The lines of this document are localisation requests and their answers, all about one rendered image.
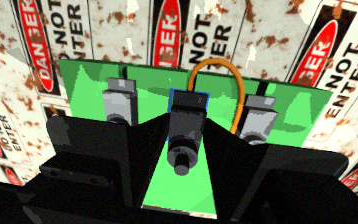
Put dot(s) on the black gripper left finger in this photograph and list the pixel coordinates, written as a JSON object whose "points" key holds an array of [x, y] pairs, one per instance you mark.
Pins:
{"points": [[137, 148]]}

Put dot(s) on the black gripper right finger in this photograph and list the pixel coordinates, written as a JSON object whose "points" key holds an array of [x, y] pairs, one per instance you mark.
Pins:
{"points": [[237, 168]]}

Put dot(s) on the green flat deck plate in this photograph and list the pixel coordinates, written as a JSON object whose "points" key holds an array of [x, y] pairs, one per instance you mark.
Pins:
{"points": [[130, 93]]}

